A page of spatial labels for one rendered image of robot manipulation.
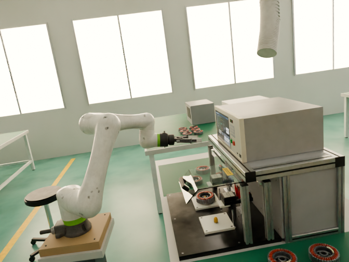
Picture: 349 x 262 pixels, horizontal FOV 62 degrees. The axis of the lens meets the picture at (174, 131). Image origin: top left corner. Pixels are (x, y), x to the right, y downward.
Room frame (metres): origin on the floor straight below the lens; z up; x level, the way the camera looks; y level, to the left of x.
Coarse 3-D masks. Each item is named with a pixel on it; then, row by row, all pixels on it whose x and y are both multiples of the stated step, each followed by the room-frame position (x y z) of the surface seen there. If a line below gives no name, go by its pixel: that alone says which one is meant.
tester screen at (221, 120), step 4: (216, 112) 1.63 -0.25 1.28; (216, 116) 1.64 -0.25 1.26; (220, 116) 1.55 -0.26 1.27; (224, 116) 1.46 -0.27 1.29; (220, 120) 1.56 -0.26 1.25; (224, 120) 1.47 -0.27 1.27; (220, 124) 1.57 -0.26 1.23; (224, 124) 1.48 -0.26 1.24; (228, 124) 1.41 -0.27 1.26; (220, 128) 1.57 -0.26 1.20; (228, 128) 1.42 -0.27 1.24; (224, 132) 1.49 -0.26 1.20
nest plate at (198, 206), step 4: (216, 196) 1.60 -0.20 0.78; (192, 200) 1.59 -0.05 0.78; (216, 200) 1.55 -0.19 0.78; (196, 204) 1.53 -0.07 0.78; (200, 204) 1.53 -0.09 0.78; (208, 204) 1.52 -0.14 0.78; (212, 204) 1.51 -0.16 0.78; (216, 204) 1.50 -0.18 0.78; (196, 208) 1.49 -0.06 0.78; (200, 208) 1.49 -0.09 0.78; (204, 208) 1.49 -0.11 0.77
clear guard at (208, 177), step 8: (200, 168) 1.36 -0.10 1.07; (208, 168) 1.35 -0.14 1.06; (216, 168) 1.33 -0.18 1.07; (232, 168) 1.30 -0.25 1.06; (184, 176) 1.35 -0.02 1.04; (192, 176) 1.28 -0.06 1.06; (200, 176) 1.26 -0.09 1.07; (208, 176) 1.25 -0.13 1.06; (216, 176) 1.24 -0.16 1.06; (224, 176) 1.23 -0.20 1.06; (232, 176) 1.21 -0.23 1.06; (192, 184) 1.21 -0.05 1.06; (200, 184) 1.18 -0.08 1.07; (208, 184) 1.17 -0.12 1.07; (216, 184) 1.15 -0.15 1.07; (224, 184) 1.14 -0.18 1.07; (232, 184) 1.14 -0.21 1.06; (184, 192) 1.22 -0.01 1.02; (192, 192) 1.15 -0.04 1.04
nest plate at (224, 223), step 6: (204, 216) 1.39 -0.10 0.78; (210, 216) 1.38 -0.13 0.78; (216, 216) 1.38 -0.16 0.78; (222, 216) 1.37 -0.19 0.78; (228, 216) 1.36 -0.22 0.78; (204, 222) 1.33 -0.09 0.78; (210, 222) 1.32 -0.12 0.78; (222, 222) 1.31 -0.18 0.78; (228, 222) 1.30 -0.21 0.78; (204, 228) 1.28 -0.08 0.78; (210, 228) 1.27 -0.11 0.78; (216, 228) 1.27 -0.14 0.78; (222, 228) 1.26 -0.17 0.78; (228, 228) 1.26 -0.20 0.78; (234, 228) 1.26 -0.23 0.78
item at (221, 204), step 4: (224, 192) 1.36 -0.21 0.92; (228, 192) 1.35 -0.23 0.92; (232, 192) 1.35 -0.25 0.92; (224, 196) 1.31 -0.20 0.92; (228, 196) 1.31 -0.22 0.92; (232, 196) 1.30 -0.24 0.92; (220, 200) 1.36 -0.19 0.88; (224, 200) 1.30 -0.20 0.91; (228, 200) 1.30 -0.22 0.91; (232, 200) 1.30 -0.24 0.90; (236, 200) 1.30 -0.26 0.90; (240, 200) 1.30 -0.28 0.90; (252, 200) 1.31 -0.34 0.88; (220, 204) 1.32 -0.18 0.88; (224, 204) 1.30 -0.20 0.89; (228, 204) 1.30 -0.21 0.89; (232, 204) 1.30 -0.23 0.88; (240, 204) 1.36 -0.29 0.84
